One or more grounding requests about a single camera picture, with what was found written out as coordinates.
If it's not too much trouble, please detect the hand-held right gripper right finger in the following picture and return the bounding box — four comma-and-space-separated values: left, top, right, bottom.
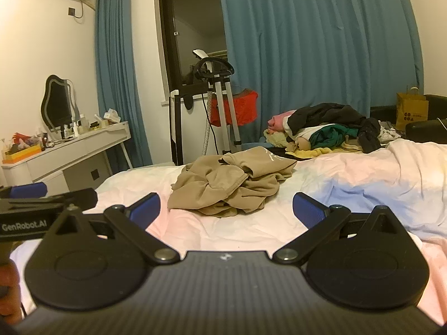
272, 192, 408, 264

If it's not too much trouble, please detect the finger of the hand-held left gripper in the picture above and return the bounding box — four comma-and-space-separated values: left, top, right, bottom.
0, 182, 48, 200
0, 187, 99, 214

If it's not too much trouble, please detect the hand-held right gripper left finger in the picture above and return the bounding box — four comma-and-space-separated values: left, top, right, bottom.
45, 193, 181, 264

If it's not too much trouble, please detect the beige t-shirt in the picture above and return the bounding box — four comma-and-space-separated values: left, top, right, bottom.
168, 146, 298, 218

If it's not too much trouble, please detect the pile of mixed clothes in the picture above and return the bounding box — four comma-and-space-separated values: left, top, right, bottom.
263, 103, 392, 158

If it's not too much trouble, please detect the person's left hand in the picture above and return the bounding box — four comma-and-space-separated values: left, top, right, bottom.
0, 262, 22, 322

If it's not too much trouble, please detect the orange tray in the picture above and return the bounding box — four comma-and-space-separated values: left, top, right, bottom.
2, 145, 42, 164

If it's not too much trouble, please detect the white vanity desk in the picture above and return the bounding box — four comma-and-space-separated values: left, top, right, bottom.
2, 121, 134, 188

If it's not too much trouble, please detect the pastel duvet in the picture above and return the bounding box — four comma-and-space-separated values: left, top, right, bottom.
10, 139, 447, 323

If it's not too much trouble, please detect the group of cosmetic bottles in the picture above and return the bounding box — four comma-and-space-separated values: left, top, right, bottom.
42, 113, 103, 147

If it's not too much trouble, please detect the blue cloth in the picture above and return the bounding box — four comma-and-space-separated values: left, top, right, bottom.
242, 142, 270, 153

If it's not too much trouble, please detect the wavy black framed mirror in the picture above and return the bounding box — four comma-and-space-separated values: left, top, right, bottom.
41, 74, 78, 134

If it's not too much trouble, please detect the white patterned cloth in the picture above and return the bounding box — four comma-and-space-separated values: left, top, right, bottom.
380, 121, 406, 141

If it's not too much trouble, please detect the red hanging garment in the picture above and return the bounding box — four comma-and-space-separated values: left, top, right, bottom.
220, 90, 260, 128

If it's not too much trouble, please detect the narrow blue curtain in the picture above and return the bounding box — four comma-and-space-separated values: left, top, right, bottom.
95, 0, 153, 169

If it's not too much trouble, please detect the exercise bike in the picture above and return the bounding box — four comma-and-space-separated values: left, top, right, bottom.
191, 49, 242, 155

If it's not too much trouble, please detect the yellow paper bag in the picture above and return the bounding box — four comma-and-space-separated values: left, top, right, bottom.
396, 86, 430, 132

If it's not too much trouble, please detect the black sofa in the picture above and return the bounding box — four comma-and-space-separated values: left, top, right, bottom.
370, 94, 447, 143

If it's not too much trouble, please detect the wide blue curtain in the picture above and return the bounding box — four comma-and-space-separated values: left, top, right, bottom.
217, 0, 425, 144

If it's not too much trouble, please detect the dark window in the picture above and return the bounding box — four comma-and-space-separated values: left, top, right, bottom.
157, 0, 229, 95

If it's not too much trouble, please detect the white black folded frame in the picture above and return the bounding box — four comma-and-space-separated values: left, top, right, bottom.
169, 90, 191, 167

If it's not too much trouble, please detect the air conditioner cable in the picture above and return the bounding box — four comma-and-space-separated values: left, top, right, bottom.
74, 0, 97, 19

